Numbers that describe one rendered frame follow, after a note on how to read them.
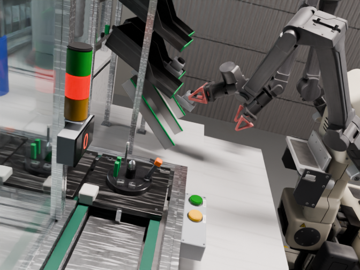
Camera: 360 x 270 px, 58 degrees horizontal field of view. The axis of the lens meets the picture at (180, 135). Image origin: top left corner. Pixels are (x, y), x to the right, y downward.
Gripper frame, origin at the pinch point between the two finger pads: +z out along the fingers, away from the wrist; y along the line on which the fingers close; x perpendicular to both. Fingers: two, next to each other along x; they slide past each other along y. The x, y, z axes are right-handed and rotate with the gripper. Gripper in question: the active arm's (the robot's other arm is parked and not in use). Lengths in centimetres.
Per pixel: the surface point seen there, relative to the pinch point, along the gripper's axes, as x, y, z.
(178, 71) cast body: -11.0, 3.0, 1.5
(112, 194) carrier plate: 15, 49, 16
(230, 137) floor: 88, -216, 38
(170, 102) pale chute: 1.4, -7.1, 12.2
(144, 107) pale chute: -3.3, 20.9, 11.0
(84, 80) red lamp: -18, 66, 0
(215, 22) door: -34, -237, 27
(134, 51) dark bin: -22.0, 23.3, 7.3
